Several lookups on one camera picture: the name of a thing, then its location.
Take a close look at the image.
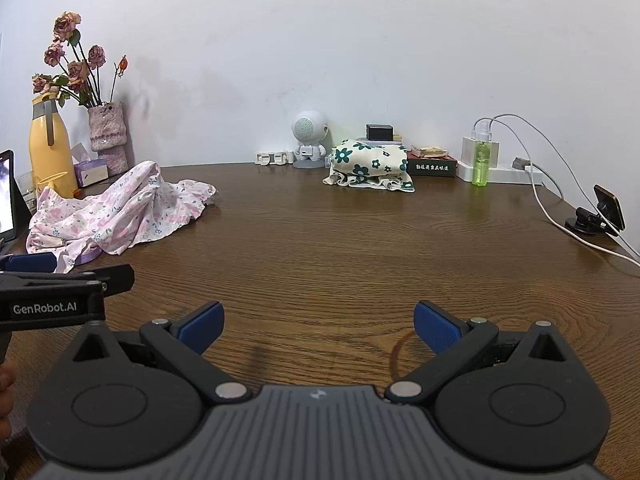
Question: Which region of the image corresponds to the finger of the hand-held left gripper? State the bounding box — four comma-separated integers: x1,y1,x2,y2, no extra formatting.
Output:
0,264,135,296
0,252,59,274

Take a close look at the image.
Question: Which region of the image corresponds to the white robot-shaped speaker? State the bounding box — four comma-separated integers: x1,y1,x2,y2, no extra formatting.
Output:
292,110,332,169

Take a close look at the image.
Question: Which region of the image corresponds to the green spray bottle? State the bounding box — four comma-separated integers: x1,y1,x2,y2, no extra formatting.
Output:
472,122,494,188

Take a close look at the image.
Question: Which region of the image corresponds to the folded green floral cloth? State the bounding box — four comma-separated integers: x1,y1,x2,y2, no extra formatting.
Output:
322,138,417,194

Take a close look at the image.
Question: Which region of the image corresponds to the purple tissue box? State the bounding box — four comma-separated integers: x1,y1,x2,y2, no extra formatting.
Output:
70,142,109,187

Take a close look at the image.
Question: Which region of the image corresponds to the white power strip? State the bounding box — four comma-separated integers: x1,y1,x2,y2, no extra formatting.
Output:
457,159,544,185

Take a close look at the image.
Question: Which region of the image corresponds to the clear glass cup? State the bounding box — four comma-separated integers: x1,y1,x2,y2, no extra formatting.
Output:
15,170,39,211

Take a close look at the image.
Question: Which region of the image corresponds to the yellow mug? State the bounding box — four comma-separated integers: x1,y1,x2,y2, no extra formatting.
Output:
36,172,80,200

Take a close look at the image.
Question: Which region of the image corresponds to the person's left hand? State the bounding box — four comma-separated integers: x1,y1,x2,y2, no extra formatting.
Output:
0,360,15,442

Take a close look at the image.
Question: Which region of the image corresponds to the pink fuzzy vase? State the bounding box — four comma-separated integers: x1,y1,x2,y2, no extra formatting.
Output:
88,101,130,173

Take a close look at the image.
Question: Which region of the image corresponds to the pink floral dress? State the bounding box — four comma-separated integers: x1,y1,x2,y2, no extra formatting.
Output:
26,160,218,275

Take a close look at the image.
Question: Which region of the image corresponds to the dark green box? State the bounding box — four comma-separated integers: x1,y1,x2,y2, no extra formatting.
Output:
406,157,458,178

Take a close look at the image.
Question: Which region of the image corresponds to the pastel pink blue garment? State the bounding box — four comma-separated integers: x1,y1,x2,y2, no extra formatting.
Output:
70,246,103,266

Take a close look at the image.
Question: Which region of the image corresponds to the white charger block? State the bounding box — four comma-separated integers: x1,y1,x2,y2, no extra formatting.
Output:
460,135,501,167

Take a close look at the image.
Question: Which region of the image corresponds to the phone on black stand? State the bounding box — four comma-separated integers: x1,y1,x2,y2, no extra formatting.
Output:
565,185,626,237

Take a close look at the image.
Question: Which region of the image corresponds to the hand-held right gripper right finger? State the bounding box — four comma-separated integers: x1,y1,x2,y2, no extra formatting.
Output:
384,300,568,405

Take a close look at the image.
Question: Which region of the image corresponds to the white cable with grey plug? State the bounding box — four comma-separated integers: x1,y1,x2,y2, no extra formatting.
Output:
512,156,640,265

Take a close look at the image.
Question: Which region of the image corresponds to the white charging cable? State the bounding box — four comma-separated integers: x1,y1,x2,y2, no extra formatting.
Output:
474,117,623,233
487,114,640,258

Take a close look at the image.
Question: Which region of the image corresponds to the dried rose bouquet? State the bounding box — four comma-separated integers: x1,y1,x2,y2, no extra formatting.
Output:
31,10,132,109

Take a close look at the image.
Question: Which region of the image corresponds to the yellow thermos jug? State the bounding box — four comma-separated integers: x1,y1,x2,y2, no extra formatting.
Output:
28,94,80,198

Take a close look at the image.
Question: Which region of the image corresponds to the white cable clip holder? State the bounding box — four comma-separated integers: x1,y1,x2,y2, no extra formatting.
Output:
255,150,296,166

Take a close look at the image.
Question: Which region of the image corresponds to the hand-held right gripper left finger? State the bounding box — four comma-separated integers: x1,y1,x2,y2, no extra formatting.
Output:
72,301,252,403

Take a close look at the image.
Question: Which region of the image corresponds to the tablet with grey case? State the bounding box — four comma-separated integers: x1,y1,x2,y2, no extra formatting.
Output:
0,149,33,257

